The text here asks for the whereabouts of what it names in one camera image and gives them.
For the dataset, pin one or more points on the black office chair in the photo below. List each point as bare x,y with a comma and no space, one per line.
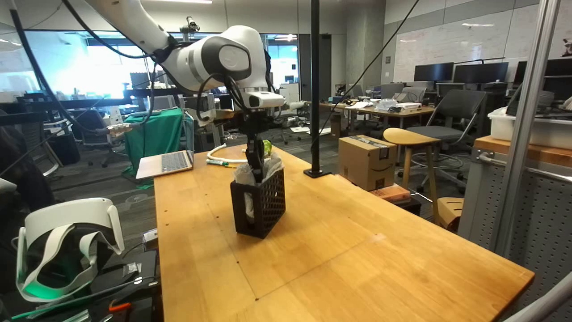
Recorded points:
453,118

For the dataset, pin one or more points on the cardboard box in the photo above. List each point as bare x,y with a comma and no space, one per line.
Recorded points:
368,161

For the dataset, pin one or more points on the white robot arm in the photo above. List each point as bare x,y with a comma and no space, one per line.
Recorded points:
234,57

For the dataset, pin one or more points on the black vertical pole stand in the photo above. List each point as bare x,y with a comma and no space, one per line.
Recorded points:
316,168

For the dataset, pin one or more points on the round wooden stool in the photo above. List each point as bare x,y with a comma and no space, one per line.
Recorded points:
412,141

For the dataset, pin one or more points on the white VR headset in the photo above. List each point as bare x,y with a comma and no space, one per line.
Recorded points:
42,239

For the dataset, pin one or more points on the grey metal frame post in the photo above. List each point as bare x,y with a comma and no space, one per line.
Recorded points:
530,96

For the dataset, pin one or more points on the black perforated plastic basket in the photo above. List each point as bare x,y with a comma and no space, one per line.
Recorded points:
259,205

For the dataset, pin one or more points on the silver laptop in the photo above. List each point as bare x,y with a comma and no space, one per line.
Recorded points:
166,162

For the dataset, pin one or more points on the green ball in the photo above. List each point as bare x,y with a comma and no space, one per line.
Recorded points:
267,143

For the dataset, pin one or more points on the white cloth towel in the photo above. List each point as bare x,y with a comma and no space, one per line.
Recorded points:
251,171

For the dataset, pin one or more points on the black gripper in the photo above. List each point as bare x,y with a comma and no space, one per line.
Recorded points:
253,123

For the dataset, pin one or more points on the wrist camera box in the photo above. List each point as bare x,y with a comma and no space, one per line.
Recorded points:
266,98

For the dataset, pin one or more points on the green cloth on chair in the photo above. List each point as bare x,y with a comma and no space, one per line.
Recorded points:
153,134

